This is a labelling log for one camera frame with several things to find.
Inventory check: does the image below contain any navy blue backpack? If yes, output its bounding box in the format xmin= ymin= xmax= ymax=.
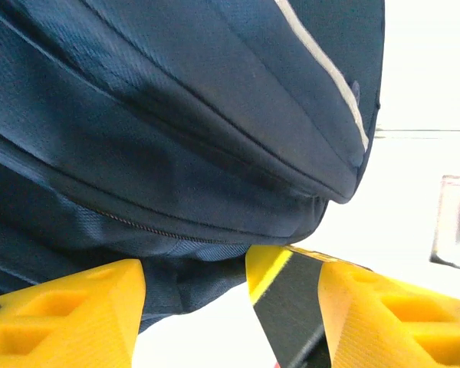
xmin=0 ymin=0 xmax=386 ymax=334

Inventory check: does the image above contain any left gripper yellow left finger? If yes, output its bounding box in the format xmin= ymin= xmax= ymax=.
xmin=0 ymin=258 xmax=146 ymax=368

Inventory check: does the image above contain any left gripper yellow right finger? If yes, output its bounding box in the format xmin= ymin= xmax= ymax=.
xmin=245 ymin=245 xmax=460 ymax=368

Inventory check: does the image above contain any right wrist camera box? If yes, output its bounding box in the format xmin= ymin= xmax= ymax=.
xmin=429 ymin=175 xmax=460 ymax=273

